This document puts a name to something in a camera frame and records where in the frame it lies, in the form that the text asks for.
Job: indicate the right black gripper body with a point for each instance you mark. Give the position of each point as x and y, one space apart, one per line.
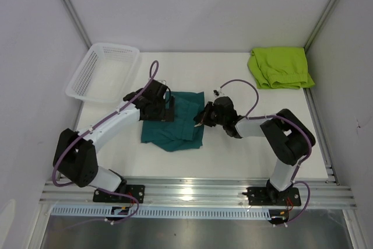
220 120

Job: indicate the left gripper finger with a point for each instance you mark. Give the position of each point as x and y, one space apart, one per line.
160 119
170 111

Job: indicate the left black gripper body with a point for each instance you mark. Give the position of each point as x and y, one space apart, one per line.
159 110

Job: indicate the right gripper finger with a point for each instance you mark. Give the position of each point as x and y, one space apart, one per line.
202 119
208 109

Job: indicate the teal green shorts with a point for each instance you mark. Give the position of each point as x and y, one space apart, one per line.
182 133

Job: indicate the lime green shorts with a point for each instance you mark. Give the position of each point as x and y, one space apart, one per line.
280 68

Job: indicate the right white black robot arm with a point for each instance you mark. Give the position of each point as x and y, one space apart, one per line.
290 140

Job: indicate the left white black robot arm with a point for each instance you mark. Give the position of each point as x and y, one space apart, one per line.
76 152

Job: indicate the white plastic basket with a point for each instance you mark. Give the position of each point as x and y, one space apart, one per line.
104 73

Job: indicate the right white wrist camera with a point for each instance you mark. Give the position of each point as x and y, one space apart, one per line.
217 92

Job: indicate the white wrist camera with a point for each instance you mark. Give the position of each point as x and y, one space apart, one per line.
162 81
217 92

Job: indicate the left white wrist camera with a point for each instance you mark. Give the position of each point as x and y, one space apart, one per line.
162 81

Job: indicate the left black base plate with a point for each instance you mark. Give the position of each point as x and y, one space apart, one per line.
124 194

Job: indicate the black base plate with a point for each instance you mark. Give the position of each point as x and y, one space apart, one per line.
269 196
124 194

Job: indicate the aluminium mounting rail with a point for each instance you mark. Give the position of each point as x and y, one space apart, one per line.
210 193

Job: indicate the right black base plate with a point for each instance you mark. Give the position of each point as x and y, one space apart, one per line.
269 196

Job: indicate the white slotted cable duct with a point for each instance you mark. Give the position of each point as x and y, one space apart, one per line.
244 213

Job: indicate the left aluminium frame post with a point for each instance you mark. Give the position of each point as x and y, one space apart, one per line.
77 23

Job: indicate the aluminium frame post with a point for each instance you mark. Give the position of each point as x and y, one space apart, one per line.
326 13
77 23

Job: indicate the right aluminium frame post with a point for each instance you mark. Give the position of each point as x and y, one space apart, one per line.
326 13

